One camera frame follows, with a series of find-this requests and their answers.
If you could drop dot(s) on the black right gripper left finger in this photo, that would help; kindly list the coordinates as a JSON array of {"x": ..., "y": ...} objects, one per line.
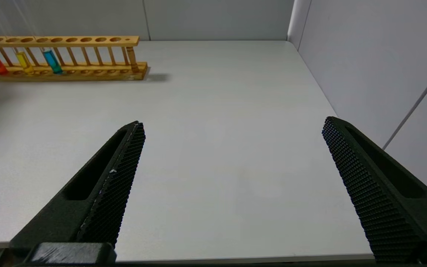
[{"x": 119, "y": 174}]

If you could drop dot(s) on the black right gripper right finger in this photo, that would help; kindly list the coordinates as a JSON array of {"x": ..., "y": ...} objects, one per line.
[{"x": 373, "y": 193}]

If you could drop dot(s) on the wooden test tube rack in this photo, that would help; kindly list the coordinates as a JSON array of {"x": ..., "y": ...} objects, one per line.
[{"x": 87, "y": 70}]

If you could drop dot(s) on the test tube with blue pigment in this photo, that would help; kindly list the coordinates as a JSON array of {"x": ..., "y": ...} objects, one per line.
[{"x": 52, "y": 61}]

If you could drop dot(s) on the test tube with yellow pigment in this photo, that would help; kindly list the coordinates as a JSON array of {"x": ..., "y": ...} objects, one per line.
[{"x": 24, "y": 63}]

